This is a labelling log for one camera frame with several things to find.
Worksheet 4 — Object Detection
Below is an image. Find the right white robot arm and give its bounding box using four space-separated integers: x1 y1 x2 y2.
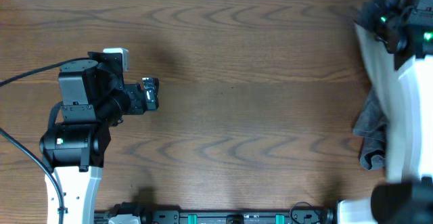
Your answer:
332 0 432 223

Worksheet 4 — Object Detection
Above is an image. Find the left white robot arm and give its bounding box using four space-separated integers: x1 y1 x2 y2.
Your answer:
40 58 159 223

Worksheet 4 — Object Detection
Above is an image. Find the grey garment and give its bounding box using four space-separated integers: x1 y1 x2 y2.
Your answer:
352 89 388 171

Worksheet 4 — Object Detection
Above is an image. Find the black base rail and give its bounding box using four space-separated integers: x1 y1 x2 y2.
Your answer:
93 202 338 224

